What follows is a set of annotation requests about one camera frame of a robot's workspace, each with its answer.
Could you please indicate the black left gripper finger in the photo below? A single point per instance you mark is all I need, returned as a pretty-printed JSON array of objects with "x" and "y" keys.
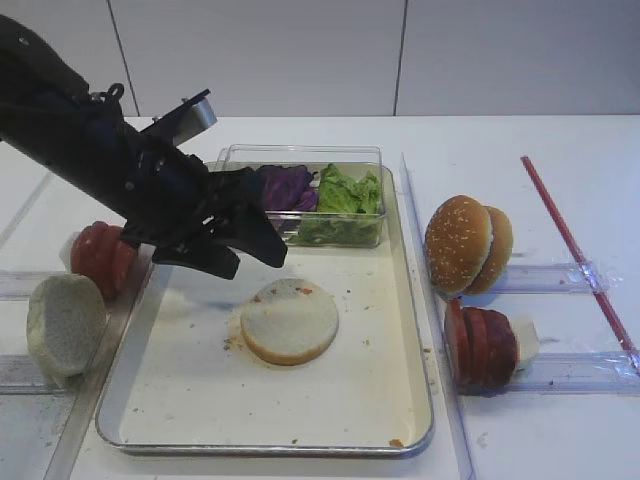
[
  {"x": 200, "y": 255},
  {"x": 239, "y": 221}
]

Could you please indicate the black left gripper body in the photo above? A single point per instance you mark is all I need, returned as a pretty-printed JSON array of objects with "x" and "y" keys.
[{"x": 168, "y": 193}]

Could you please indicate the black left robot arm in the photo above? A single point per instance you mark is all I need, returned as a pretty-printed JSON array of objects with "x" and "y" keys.
[{"x": 49, "y": 113}]

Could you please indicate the left tomato slice stack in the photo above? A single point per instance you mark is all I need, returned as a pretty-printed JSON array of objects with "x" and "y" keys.
[{"x": 99, "y": 254}]

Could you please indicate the green lettuce leaves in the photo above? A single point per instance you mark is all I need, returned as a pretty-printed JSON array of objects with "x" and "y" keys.
[{"x": 346, "y": 211}]

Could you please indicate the dark red meat patties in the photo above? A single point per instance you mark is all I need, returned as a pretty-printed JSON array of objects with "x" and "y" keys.
[{"x": 494, "y": 348}]

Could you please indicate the purple cabbage leaf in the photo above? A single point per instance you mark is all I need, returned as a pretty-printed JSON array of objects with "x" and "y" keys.
[{"x": 287, "y": 189}]

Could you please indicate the clear plastic container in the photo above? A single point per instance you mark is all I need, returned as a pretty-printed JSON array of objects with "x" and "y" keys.
[{"x": 352, "y": 161}]

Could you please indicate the metal baking tray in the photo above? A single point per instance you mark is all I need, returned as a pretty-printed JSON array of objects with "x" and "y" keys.
[{"x": 185, "y": 383}]

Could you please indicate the clear upper left holder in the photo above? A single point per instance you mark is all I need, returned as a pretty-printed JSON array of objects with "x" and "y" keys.
[{"x": 15, "y": 285}]

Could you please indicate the clear holder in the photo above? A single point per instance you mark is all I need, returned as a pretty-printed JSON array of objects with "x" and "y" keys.
[
  {"x": 586, "y": 373},
  {"x": 559, "y": 278},
  {"x": 19, "y": 375},
  {"x": 15, "y": 285}
]

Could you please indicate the sesame bun top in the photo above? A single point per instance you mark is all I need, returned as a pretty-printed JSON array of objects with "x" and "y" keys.
[{"x": 457, "y": 243}]

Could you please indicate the clear lower left holder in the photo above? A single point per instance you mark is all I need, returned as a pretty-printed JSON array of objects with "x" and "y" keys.
[{"x": 19, "y": 375}]

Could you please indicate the plain bun behind sesame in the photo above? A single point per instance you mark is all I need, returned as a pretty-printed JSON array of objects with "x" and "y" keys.
[{"x": 499, "y": 253}]

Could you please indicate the clear upper right holder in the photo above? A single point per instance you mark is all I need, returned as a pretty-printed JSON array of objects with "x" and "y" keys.
[{"x": 559, "y": 278}]

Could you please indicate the clear lower right holder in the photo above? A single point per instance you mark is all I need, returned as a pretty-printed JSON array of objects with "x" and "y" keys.
[{"x": 586, "y": 373}]

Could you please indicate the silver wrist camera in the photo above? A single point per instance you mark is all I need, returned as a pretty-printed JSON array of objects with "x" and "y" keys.
[{"x": 192, "y": 117}]

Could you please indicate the clear far left rail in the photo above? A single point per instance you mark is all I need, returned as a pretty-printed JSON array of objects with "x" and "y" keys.
[{"x": 10, "y": 228}]

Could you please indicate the clear rail left of tray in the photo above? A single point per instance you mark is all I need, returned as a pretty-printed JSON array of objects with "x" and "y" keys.
[{"x": 90, "y": 388}]

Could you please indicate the clear rail of tray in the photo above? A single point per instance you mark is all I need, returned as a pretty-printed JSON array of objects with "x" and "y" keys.
[
  {"x": 90, "y": 388},
  {"x": 465, "y": 467}
]

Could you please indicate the clear rail right of tray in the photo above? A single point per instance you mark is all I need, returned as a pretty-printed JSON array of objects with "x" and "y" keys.
[{"x": 465, "y": 467}]

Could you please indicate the red straw rail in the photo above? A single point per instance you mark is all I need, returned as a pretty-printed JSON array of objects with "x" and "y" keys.
[{"x": 599, "y": 294}]

